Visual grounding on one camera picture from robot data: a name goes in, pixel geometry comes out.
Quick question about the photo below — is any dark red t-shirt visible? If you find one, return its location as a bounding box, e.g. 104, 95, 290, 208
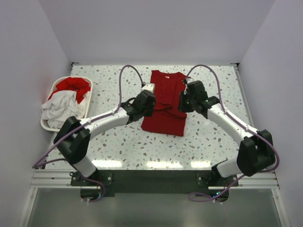
141, 70, 187, 137

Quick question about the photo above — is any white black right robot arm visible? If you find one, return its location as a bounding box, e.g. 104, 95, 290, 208
178, 80, 279, 186

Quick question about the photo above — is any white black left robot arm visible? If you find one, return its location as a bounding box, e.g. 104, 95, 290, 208
53, 90, 156, 185

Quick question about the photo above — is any bright red t-shirt in basket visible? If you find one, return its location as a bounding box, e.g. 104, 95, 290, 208
51, 77, 91, 104

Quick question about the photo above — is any white t-shirt in basket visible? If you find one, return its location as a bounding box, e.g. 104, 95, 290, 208
41, 90, 81, 129

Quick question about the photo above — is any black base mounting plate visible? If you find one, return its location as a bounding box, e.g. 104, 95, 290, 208
70, 170, 239, 202

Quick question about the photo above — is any white laundry basket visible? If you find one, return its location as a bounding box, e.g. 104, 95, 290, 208
40, 77, 93, 132

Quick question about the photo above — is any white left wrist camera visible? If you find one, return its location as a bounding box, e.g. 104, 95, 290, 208
141, 83, 155, 93

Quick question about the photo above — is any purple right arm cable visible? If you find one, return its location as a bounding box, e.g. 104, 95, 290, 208
183, 64, 281, 202

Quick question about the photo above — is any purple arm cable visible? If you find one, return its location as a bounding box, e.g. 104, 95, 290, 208
32, 64, 147, 203
183, 64, 281, 202

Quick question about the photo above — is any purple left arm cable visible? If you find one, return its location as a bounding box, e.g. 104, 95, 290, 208
32, 64, 147, 203

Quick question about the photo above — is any aluminium table frame rail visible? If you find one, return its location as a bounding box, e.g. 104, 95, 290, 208
28, 61, 291, 227

